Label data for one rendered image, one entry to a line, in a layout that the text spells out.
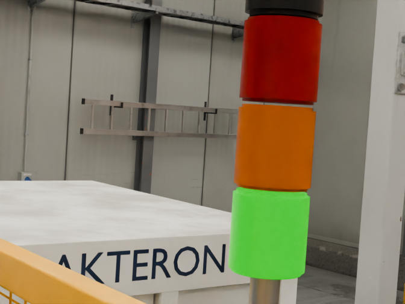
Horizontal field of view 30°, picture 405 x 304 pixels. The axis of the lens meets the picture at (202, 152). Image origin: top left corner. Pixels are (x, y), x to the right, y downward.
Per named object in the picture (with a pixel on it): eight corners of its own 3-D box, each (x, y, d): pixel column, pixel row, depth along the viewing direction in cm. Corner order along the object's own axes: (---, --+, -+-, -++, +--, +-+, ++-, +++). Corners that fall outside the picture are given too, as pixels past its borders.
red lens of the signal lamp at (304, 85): (223, 99, 49) (228, 17, 49) (279, 104, 52) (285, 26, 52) (274, 101, 45) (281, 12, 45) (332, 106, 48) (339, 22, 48)
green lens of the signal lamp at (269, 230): (212, 266, 50) (217, 186, 50) (269, 261, 53) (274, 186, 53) (262, 283, 46) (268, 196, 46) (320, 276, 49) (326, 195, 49)
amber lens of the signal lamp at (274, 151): (217, 183, 50) (223, 102, 49) (274, 183, 53) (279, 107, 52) (268, 193, 46) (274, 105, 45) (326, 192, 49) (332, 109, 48)
